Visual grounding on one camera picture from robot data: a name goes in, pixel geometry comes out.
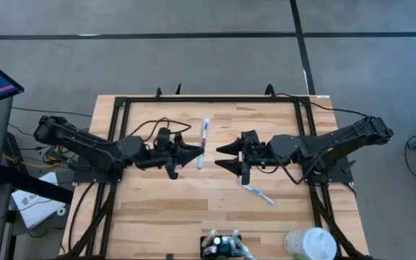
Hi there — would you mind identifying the white printed box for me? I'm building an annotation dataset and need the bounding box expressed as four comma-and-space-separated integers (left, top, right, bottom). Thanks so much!
11, 171, 66, 230

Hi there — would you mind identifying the white lidded wipes canister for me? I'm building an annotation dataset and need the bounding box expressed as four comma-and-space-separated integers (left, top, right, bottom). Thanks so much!
283, 227, 337, 260

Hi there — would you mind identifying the black metal table frame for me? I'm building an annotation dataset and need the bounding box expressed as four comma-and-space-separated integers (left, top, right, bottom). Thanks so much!
58, 94, 375, 260

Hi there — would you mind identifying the black wire basket organizer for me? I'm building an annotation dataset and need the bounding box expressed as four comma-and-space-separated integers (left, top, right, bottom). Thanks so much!
199, 234, 244, 260

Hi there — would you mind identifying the yellow cable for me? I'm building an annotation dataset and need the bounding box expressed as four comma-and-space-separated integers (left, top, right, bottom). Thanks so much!
2, 144, 76, 170

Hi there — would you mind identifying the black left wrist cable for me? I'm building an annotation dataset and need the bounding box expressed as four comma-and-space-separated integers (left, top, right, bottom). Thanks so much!
127, 116, 193, 150

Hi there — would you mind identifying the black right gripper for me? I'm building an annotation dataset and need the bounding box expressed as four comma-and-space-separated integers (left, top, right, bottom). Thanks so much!
214, 136, 272, 186

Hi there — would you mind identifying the long black arm cable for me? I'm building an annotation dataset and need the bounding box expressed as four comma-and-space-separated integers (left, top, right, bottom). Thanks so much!
276, 92, 371, 118

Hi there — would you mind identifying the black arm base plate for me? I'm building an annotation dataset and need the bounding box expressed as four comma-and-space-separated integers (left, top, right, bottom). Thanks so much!
300, 154, 354, 184
72, 158, 124, 184

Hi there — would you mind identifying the thick black curved cable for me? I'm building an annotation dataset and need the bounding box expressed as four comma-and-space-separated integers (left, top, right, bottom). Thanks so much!
67, 181, 97, 254

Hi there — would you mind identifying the thin black floor cable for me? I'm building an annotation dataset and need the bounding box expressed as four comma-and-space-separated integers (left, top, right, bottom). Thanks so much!
11, 105, 93, 118
8, 123, 38, 140

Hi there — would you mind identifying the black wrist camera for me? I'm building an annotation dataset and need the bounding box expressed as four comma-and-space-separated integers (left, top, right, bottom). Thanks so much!
241, 129, 262, 144
156, 126, 173, 151

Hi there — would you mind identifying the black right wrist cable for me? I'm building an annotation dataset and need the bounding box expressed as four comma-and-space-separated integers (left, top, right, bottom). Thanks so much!
254, 144, 306, 186

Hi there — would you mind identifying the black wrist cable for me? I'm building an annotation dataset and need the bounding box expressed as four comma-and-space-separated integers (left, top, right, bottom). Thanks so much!
254, 144, 306, 186
127, 116, 193, 150

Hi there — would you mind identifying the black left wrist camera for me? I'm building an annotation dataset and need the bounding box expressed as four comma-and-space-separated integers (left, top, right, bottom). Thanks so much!
156, 126, 173, 151

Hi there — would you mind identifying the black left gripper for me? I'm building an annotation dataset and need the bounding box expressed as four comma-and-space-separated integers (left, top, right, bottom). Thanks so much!
134, 134, 205, 181

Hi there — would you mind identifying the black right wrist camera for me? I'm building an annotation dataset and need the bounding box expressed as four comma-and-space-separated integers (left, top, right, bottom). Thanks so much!
241, 129, 262, 144

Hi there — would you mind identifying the black stand leg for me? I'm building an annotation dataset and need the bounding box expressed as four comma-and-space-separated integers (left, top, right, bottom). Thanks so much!
0, 164, 74, 204

